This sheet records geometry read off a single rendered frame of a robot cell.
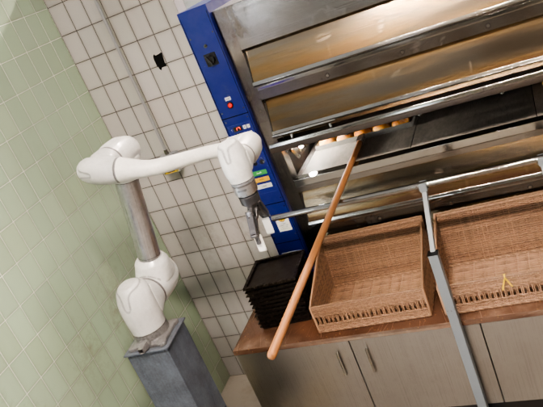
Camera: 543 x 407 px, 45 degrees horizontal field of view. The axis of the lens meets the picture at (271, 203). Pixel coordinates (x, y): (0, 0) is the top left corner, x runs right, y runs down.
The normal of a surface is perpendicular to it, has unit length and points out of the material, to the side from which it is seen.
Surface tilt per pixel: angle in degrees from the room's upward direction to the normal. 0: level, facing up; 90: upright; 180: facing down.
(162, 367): 90
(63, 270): 90
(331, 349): 90
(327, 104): 70
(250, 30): 90
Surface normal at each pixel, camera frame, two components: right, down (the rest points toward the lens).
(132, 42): -0.28, 0.46
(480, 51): -0.38, 0.14
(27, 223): 0.89, -0.21
